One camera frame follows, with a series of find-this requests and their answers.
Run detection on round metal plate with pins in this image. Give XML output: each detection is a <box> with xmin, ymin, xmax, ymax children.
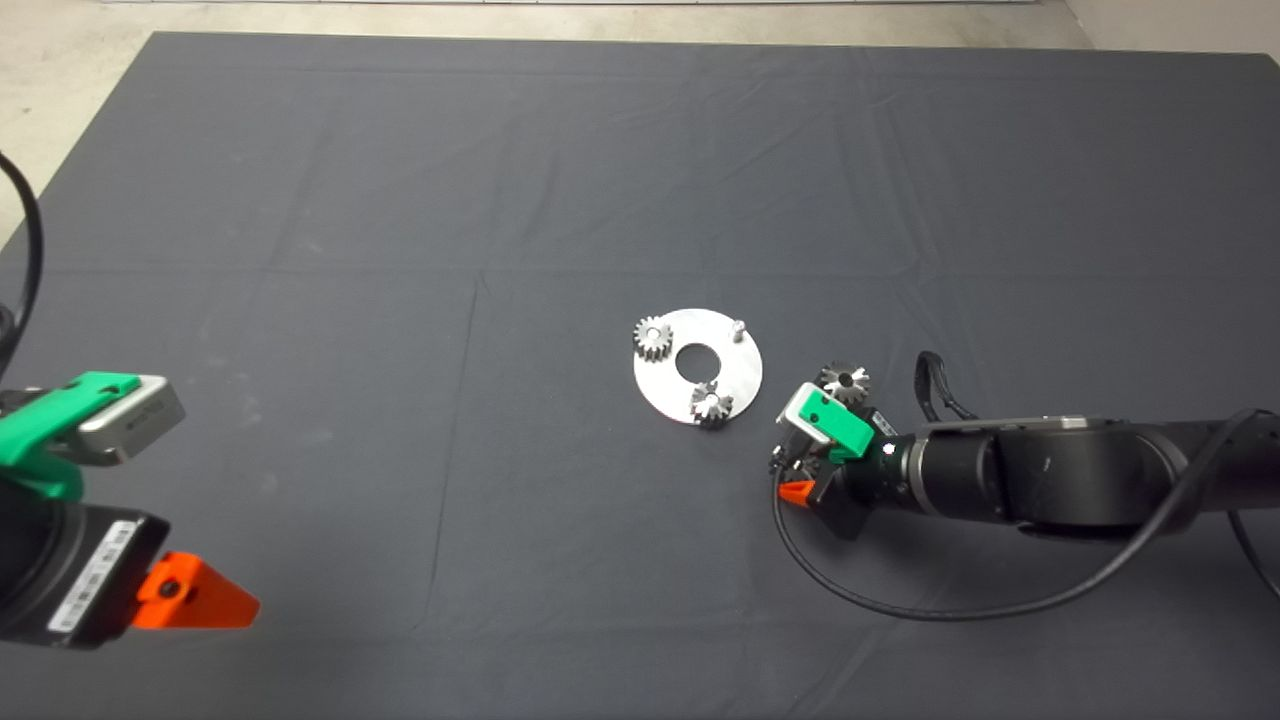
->
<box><xmin>632</xmin><ymin>307</ymin><xmax>765</xmax><ymax>426</ymax></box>

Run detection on right green camera mount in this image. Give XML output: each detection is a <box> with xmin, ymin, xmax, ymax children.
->
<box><xmin>800</xmin><ymin>390</ymin><xmax>877</xmax><ymax>464</ymax></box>

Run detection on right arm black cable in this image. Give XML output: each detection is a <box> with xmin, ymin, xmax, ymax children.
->
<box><xmin>770</xmin><ymin>405</ymin><xmax>1280</xmax><ymax>623</ymax></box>

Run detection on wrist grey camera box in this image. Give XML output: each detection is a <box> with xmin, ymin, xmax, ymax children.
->
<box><xmin>78</xmin><ymin>375</ymin><xmax>187</xmax><ymax>467</ymax></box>
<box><xmin>777</xmin><ymin>383</ymin><xmax>833</xmax><ymax>448</ymax></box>

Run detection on left wrist grey camera box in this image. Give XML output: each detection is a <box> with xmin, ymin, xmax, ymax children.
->
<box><xmin>78</xmin><ymin>375</ymin><xmax>187</xmax><ymax>467</ymax></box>

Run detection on dark grey table cloth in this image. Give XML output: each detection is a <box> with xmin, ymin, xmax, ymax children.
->
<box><xmin>0</xmin><ymin>30</ymin><xmax>1280</xmax><ymax>720</ymax></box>

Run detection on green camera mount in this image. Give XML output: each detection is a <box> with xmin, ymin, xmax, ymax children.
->
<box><xmin>0</xmin><ymin>371</ymin><xmax>143</xmax><ymax>501</ymax></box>
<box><xmin>800</xmin><ymin>390</ymin><xmax>877</xmax><ymax>464</ymax></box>

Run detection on short black cable loop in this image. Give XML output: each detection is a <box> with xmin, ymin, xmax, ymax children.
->
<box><xmin>915</xmin><ymin>350</ymin><xmax>979</xmax><ymax>423</ymax></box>

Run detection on left green camera mount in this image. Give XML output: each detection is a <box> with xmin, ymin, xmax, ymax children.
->
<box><xmin>0</xmin><ymin>371</ymin><xmax>143</xmax><ymax>501</ymax></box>

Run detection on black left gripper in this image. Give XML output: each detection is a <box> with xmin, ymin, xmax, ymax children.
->
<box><xmin>0</xmin><ymin>500</ymin><xmax>261</xmax><ymax>651</ymax></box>

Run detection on large steel gear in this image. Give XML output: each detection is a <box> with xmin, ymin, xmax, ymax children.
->
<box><xmin>817</xmin><ymin>360</ymin><xmax>872</xmax><ymax>408</ymax></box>

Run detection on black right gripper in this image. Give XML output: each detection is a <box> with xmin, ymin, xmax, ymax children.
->
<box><xmin>777</xmin><ymin>405</ymin><xmax>911</xmax><ymax>542</ymax></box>

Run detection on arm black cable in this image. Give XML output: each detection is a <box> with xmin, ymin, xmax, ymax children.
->
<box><xmin>770</xmin><ymin>405</ymin><xmax>1280</xmax><ymax>623</ymax></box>
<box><xmin>0</xmin><ymin>150</ymin><xmax>45</xmax><ymax>386</ymax></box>

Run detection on right wrist grey camera box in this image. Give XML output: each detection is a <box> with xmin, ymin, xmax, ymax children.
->
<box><xmin>777</xmin><ymin>383</ymin><xmax>833</xmax><ymax>448</ymax></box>

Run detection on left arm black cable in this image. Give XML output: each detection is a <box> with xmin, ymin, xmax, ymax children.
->
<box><xmin>0</xmin><ymin>150</ymin><xmax>45</xmax><ymax>386</ymax></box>

